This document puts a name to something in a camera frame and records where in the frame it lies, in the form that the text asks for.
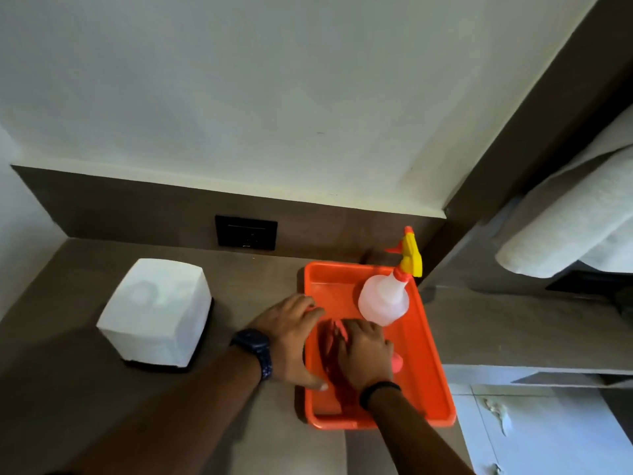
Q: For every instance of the person's left hand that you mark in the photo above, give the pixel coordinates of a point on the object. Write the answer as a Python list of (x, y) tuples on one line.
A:
[(284, 341)]

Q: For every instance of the person's right hand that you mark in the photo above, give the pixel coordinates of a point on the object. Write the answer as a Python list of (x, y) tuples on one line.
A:
[(367, 358)]

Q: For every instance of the person's right fingers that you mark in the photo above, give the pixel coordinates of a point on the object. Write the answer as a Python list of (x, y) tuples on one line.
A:
[(363, 328)]

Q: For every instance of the person's left thumb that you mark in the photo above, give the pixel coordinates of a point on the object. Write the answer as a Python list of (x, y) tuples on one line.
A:
[(312, 381)]

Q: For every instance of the red cloth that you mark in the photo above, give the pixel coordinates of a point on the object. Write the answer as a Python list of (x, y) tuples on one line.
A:
[(330, 356)]

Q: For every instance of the orange plastic tray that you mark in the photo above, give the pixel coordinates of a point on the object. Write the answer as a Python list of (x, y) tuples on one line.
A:
[(425, 370)]

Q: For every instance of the person's left forearm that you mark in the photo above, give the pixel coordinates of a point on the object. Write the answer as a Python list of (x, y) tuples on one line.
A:
[(188, 420)]

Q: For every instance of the person's right forearm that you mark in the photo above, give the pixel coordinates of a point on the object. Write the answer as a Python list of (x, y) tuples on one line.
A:
[(415, 440)]

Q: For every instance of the white spray bottle yellow trigger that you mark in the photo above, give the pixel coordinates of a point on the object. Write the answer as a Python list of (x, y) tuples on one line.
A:
[(383, 299)]

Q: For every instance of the black wristband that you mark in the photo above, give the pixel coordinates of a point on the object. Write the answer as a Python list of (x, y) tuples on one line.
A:
[(378, 389)]

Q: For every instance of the black wristwatch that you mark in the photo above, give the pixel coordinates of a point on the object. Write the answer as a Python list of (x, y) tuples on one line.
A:
[(254, 347)]

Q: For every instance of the white cube tissue box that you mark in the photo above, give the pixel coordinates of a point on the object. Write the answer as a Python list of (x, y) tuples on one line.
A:
[(156, 311)]

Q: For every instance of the white cabinet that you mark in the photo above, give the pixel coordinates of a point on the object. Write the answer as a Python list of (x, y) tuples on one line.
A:
[(549, 430)]

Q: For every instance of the black wall socket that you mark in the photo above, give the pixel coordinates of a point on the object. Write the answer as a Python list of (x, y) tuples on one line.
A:
[(246, 232)]

